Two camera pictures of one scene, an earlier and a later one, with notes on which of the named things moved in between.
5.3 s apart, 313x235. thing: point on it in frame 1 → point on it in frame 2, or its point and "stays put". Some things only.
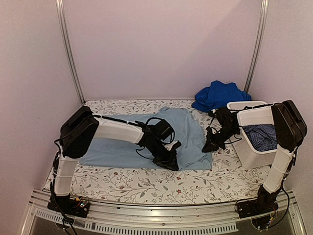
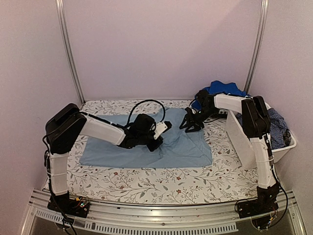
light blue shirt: x=190 y=151 stays put
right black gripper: x=211 y=145 → x=190 y=117
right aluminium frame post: x=258 y=44 stays put
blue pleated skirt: x=217 y=95 stays put
